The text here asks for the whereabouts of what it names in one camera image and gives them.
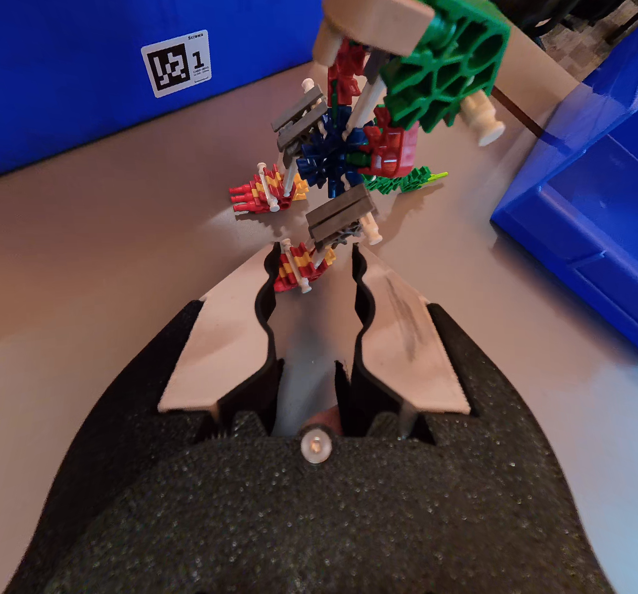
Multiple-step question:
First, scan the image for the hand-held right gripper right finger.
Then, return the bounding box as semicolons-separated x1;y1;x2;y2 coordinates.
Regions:
334;243;473;437

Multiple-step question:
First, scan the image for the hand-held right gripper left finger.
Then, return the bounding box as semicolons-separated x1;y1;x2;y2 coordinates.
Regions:
157;243;286;436

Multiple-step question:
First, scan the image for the blue plastic parts bin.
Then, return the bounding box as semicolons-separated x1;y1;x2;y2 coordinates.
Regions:
0;0;332;177

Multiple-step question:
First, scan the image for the colourful construction toy model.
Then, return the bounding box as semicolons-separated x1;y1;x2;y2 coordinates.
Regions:
228;0;514;296

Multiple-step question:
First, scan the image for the person's right hand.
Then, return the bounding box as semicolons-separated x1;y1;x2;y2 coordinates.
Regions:
303;406;344;436

